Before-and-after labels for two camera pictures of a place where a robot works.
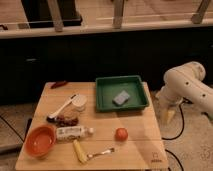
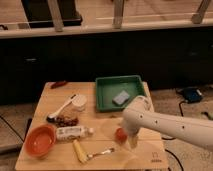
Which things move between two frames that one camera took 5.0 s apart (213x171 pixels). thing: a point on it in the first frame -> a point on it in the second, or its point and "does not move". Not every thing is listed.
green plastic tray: (118, 93) does not move
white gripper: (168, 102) -> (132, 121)
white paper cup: (79, 104) does not move
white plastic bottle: (72, 133) does not move
